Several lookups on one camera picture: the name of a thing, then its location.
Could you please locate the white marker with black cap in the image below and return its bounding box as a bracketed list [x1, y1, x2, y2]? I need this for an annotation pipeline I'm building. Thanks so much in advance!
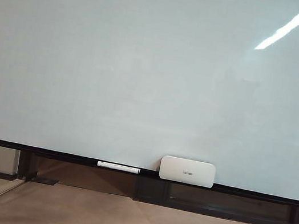
[96, 159, 155, 178]

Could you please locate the white whiteboard eraser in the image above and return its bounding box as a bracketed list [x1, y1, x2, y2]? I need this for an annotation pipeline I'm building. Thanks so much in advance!
[157, 154, 218, 189]

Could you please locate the large white whiteboard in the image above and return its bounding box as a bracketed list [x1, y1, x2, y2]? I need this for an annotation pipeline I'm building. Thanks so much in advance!
[0, 0, 299, 201]

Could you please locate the black whiteboard tray ledge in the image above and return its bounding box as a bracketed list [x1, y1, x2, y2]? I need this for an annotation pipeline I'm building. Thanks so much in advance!
[0, 137, 299, 207]

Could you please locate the black lower stand frame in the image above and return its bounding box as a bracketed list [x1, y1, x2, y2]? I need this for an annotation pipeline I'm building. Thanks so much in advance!
[132, 173, 299, 224]

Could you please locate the black floor base plate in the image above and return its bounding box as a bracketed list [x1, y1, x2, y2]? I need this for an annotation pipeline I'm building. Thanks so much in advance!
[26, 173, 60, 187]

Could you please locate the black stand post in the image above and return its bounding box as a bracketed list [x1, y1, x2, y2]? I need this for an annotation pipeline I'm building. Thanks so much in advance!
[15, 150, 42, 182]

